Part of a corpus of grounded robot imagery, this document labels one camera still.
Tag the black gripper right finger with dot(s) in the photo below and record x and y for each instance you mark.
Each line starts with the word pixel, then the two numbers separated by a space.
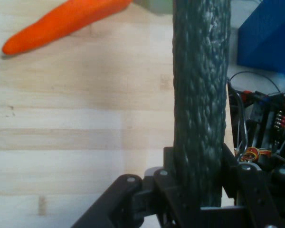
pixel 263 197

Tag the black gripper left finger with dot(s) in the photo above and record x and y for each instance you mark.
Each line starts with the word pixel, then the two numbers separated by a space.
pixel 156 202

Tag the dark green toy cucumber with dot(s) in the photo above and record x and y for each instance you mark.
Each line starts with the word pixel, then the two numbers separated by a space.
pixel 199 95

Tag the black electronics assembly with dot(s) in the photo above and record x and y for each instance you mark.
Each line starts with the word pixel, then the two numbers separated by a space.
pixel 268 118

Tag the wooden cutting board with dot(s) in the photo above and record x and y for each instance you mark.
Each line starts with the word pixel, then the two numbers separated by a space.
pixel 61 118

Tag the blue plastic box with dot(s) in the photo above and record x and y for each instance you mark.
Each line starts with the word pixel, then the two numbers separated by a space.
pixel 266 40

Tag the orange toy carrot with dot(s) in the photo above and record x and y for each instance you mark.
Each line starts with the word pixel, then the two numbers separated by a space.
pixel 61 23

